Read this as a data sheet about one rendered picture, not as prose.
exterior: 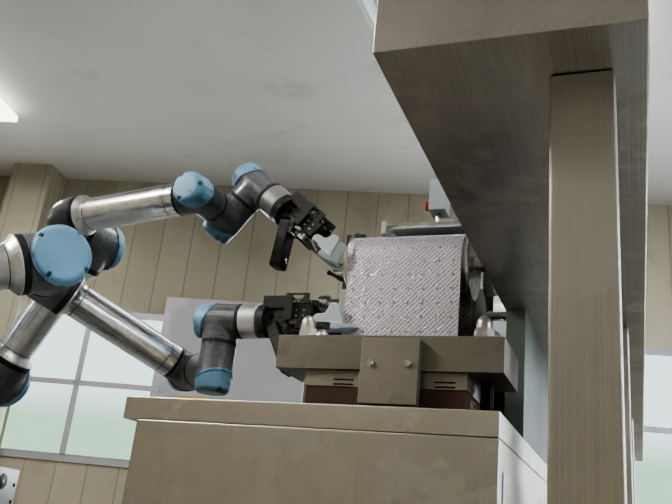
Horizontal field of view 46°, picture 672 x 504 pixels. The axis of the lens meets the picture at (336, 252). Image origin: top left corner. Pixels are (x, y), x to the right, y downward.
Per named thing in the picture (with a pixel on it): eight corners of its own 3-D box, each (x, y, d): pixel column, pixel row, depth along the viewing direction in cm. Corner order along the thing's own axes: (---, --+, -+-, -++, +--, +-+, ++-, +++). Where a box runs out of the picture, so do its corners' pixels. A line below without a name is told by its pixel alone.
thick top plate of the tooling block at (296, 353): (308, 386, 153) (311, 355, 155) (517, 392, 139) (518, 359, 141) (275, 367, 139) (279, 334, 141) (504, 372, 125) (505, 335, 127)
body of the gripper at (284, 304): (312, 292, 160) (258, 292, 164) (307, 333, 157) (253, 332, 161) (325, 303, 167) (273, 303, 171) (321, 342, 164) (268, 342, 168)
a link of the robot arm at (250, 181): (238, 194, 190) (261, 168, 190) (265, 219, 185) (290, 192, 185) (222, 181, 183) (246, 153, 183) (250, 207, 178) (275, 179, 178)
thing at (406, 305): (339, 365, 157) (348, 277, 163) (456, 367, 149) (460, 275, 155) (338, 364, 156) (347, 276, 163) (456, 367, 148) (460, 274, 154)
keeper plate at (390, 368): (360, 405, 131) (366, 340, 135) (418, 407, 128) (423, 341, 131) (355, 402, 129) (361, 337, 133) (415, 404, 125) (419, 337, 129)
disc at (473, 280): (476, 310, 165) (479, 245, 170) (479, 310, 164) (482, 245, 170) (463, 285, 152) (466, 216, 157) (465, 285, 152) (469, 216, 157)
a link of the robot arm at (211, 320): (205, 346, 173) (210, 309, 176) (249, 346, 169) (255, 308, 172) (187, 337, 166) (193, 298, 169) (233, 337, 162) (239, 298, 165)
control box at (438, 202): (427, 219, 233) (429, 189, 237) (449, 218, 231) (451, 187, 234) (422, 210, 227) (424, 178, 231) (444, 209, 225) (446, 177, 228)
